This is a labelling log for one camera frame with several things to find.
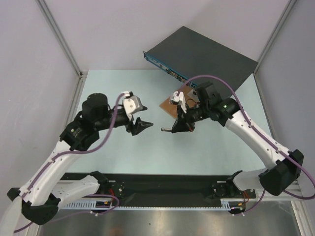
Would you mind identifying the silver SFP module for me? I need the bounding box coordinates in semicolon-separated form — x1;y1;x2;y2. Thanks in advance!
161;127;172;132

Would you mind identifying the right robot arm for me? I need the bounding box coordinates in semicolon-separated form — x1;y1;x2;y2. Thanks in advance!
170;82;304;198

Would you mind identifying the wooden base board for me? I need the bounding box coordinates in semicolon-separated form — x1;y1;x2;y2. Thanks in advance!
160;86;198;118

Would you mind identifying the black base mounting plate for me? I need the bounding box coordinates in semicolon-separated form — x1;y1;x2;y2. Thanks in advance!
59;173;256;207

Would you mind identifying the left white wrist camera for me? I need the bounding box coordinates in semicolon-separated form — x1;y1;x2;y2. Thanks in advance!
122;91;142;109

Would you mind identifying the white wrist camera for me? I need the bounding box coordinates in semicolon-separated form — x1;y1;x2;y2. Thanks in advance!
122;91;142;109
169;91;187;114

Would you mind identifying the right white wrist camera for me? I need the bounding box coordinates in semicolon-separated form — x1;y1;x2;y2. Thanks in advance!
169;91;187;114

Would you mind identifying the metal switch stand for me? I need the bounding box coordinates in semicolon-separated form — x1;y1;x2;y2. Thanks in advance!
187;89;199;102

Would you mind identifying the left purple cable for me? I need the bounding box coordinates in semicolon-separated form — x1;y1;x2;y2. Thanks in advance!
13;92;126;233

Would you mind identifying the purple cable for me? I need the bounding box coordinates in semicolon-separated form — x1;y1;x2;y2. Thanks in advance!
13;92;126;233
179;75;315;217

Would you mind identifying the black blue network switch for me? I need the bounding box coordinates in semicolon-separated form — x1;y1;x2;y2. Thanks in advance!
143;26;258;90

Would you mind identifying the white slotted cable duct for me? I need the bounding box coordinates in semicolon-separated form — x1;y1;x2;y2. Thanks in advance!
62;197;244;210

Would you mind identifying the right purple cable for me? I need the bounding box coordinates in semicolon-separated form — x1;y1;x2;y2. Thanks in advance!
179;75;315;217

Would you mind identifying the left aluminium frame post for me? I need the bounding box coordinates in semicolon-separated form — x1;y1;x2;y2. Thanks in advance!
34;0;87;79

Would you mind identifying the aluminium frame post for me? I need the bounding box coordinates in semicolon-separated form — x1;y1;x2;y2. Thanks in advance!
253;0;298;74
34;0;87;79

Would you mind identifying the right aluminium frame post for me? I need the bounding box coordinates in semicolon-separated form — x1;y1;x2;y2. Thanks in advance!
253;0;298;74

